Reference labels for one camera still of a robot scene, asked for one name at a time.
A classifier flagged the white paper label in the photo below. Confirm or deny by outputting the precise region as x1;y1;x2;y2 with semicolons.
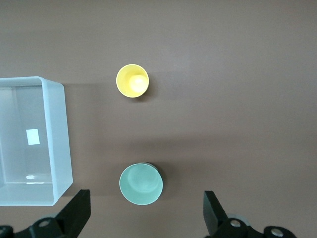
26;128;41;145

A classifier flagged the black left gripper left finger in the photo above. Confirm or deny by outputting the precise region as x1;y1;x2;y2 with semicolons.
0;189;91;238

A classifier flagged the translucent plastic box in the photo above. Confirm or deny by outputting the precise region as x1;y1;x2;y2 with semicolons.
0;76;73;207

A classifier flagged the yellow plastic cup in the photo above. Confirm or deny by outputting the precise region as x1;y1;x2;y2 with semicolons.
116;63;150;99

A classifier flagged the brown table cover sheet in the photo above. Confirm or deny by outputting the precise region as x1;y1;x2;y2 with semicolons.
0;0;317;238

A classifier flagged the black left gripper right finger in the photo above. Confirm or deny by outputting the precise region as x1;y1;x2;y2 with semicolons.
203;190;298;238

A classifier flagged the mint green bowl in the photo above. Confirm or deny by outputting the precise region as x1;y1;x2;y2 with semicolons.
119;162;164;206

